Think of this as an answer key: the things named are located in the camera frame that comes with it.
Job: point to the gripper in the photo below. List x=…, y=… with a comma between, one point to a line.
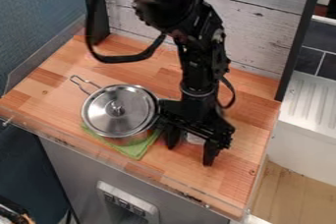
x=199, y=113

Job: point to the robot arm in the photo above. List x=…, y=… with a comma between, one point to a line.
x=175, y=2

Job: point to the green cloth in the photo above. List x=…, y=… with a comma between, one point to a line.
x=133, y=151

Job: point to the silver pot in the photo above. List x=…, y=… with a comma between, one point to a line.
x=131, y=140

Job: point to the silver lid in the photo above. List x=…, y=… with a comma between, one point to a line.
x=118, y=111

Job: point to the black frame bar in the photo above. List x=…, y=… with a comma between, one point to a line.
x=299, y=34

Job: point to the black post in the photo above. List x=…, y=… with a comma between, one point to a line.
x=96, y=8

